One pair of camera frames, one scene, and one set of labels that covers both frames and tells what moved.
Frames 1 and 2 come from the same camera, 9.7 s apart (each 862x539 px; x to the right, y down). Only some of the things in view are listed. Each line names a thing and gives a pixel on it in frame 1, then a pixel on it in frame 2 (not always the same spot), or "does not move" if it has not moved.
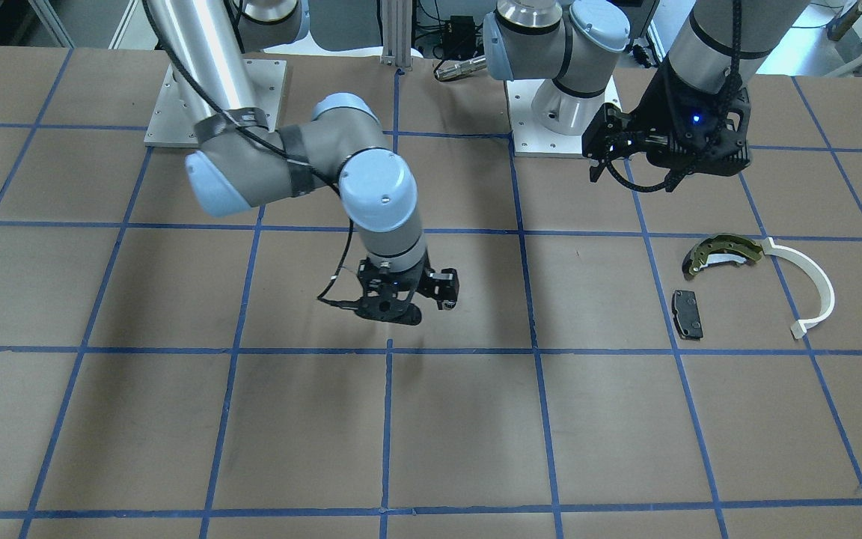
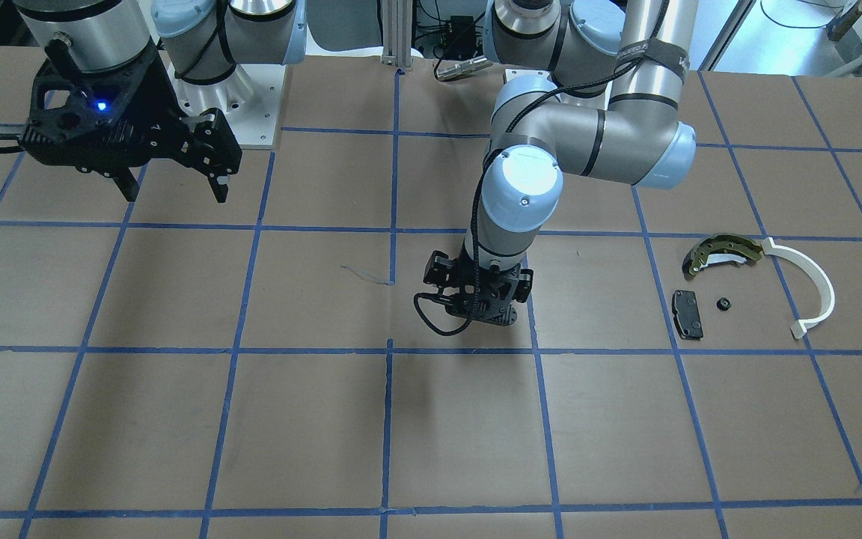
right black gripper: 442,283 to 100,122
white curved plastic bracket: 799,327 does not move
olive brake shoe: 720,248 does not move
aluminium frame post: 396,33 does not move
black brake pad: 687,314 does not move
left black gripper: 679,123 to 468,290
